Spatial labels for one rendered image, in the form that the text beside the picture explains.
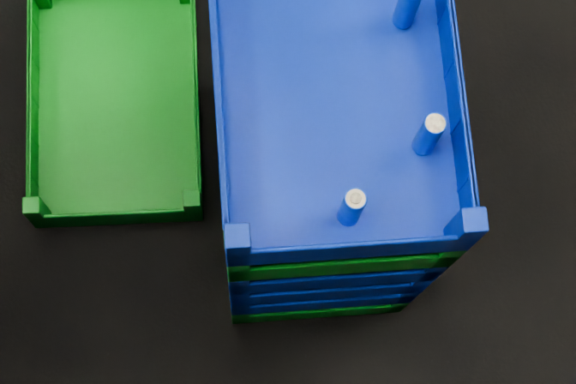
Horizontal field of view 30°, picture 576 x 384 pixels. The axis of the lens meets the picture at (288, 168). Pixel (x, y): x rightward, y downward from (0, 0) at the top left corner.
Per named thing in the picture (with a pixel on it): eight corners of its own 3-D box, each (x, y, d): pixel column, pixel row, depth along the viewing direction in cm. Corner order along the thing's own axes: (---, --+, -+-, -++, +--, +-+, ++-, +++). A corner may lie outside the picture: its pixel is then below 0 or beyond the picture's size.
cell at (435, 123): (446, 111, 84) (431, 135, 91) (423, 112, 84) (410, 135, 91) (448, 133, 84) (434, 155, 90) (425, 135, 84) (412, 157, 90)
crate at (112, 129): (35, -4, 136) (22, -33, 128) (195, -10, 137) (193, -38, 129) (34, 228, 128) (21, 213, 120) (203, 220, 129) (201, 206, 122)
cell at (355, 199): (336, 206, 89) (343, 187, 83) (357, 204, 89) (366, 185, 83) (338, 227, 88) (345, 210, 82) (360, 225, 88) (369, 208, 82)
